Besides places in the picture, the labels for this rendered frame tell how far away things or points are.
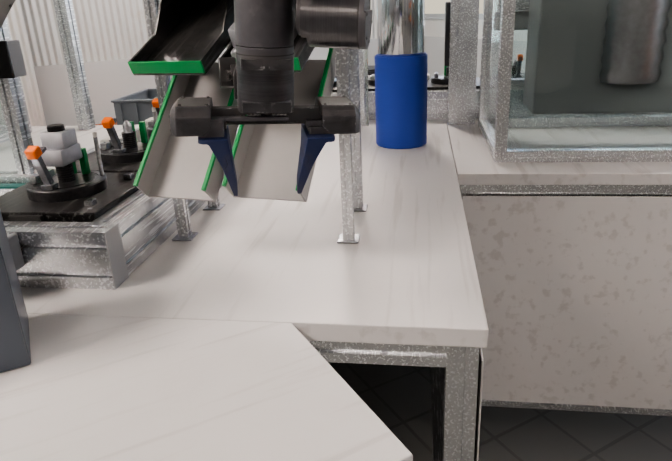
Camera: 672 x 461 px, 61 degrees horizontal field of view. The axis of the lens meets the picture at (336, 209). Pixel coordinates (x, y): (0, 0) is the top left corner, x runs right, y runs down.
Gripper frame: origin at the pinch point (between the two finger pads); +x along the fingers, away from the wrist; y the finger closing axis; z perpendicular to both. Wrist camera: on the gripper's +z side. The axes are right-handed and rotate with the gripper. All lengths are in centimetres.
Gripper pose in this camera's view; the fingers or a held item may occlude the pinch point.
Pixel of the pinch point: (267, 163)
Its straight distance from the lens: 61.5
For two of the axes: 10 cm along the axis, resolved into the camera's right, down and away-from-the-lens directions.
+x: -0.3, 9.2, 3.8
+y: -9.9, 0.4, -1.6
